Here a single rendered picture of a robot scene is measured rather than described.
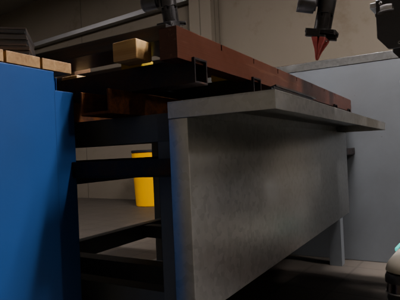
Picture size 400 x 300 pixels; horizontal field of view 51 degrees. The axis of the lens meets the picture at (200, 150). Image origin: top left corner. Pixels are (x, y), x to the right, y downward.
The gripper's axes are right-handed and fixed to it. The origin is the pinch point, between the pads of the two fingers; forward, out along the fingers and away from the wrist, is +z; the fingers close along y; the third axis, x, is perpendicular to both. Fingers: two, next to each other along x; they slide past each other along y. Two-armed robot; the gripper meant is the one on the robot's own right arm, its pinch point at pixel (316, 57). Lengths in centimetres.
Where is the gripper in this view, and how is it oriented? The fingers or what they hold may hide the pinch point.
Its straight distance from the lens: 154.1
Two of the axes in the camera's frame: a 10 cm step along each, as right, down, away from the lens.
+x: 4.8, -0.1, 8.8
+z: -1.6, 9.8, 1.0
